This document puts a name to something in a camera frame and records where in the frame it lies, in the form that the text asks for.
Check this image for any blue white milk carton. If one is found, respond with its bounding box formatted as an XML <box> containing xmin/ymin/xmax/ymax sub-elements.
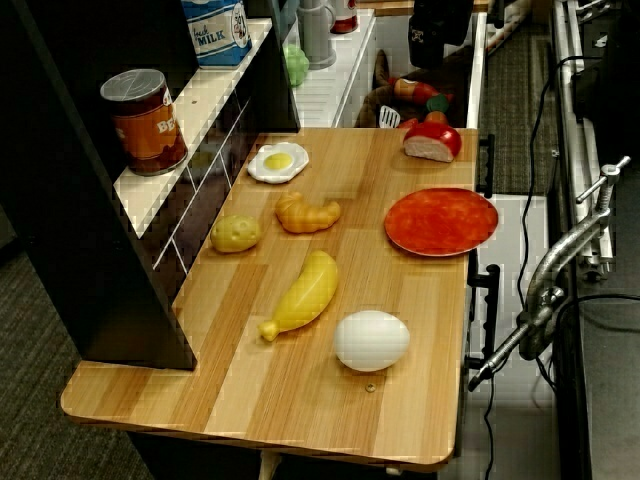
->
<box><xmin>180</xmin><ymin>0</ymin><xmax>254</xmax><ymax>69</ymax></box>

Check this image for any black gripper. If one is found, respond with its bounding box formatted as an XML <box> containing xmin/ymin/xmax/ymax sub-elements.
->
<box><xmin>408</xmin><ymin>0</ymin><xmax>474</xmax><ymax>69</ymax></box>

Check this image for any black cabinet handle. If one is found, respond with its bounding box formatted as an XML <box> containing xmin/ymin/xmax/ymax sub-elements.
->
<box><xmin>476</xmin><ymin>133</ymin><xmax>497</xmax><ymax>199</ymax></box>
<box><xmin>464</xmin><ymin>263</ymin><xmax>502</xmax><ymax>369</ymax></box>

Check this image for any black kitchen shelf unit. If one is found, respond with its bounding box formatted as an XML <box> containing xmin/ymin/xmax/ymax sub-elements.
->
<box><xmin>0</xmin><ymin>0</ymin><xmax>302</xmax><ymax>372</ymax></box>

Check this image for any yellow toy banana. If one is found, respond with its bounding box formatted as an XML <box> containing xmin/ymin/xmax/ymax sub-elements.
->
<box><xmin>257</xmin><ymin>249</ymin><xmax>340</xmax><ymax>343</ymax></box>

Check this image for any white spatula blue handle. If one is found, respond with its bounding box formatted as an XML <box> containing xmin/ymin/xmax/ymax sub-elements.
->
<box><xmin>378</xmin><ymin>104</ymin><xmax>402</xmax><ymax>130</ymax></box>

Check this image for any orange red round plate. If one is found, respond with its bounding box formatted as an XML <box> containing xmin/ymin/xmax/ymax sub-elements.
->
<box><xmin>383</xmin><ymin>187</ymin><xmax>500</xmax><ymax>258</ymax></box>

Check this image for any black cable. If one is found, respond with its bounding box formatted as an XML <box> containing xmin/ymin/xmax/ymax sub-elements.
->
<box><xmin>534</xmin><ymin>293</ymin><xmax>640</xmax><ymax>399</ymax></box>
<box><xmin>480</xmin><ymin>377</ymin><xmax>497</xmax><ymax>480</ymax></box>
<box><xmin>514</xmin><ymin>54</ymin><xmax>604</xmax><ymax>321</ymax></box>

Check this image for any brown beans can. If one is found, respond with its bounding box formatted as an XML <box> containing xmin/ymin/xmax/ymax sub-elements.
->
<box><xmin>99</xmin><ymin>68</ymin><xmax>190</xmax><ymax>177</ymax></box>

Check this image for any orange red toy vegetable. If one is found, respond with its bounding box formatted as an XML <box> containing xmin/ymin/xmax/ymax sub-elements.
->
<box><xmin>391</xmin><ymin>76</ymin><xmax>439</xmax><ymax>104</ymax></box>

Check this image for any orange toy croissant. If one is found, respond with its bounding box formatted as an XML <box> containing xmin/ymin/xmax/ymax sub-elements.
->
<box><xmin>274</xmin><ymin>191</ymin><xmax>342</xmax><ymax>235</ymax></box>

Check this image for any white toy egg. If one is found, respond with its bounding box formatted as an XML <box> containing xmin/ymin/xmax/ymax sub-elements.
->
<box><xmin>333</xmin><ymin>309</ymin><xmax>411</xmax><ymax>372</ymax></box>

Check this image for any gray metal clamp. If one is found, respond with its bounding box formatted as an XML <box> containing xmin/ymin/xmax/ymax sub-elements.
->
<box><xmin>467</xmin><ymin>155</ymin><xmax>633</xmax><ymax>393</ymax></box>

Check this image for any gray toy faucet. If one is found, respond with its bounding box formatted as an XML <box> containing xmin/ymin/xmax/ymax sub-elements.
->
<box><xmin>297</xmin><ymin>0</ymin><xmax>339</xmax><ymax>71</ymax></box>

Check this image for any white toy sink unit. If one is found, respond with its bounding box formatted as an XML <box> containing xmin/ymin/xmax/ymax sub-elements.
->
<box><xmin>279</xmin><ymin>8</ymin><xmax>489</xmax><ymax>132</ymax></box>

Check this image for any brown cloth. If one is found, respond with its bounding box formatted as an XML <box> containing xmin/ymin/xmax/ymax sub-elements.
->
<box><xmin>355</xmin><ymin>48</ymin><xmax>469</xmax><ymax>129</ymax></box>

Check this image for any toy fried egg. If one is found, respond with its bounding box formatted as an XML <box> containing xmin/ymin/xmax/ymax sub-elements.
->
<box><xmin>247</xmin><ymin>142</ymin><xmax>310</xmax><ymax>185</ymax></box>

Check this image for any light green toy lettuce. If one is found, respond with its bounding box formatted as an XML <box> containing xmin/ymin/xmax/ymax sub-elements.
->
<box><xmin>282</xmin><ymin>43</ymin><xmax>311</xmax><ymax>89</ymax></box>

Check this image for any aluminium frame rail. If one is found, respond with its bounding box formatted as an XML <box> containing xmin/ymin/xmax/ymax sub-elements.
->
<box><xmin>548</xmin><ymin>0</ymin><xmax>617</xmax><ymax>275</ymax></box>

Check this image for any yellow toy potato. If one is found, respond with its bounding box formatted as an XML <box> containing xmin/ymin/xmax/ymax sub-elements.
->
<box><xmin>209</xmin><ymin>214</ymin><xmax>261</xmax><ymax>254</ymax></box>

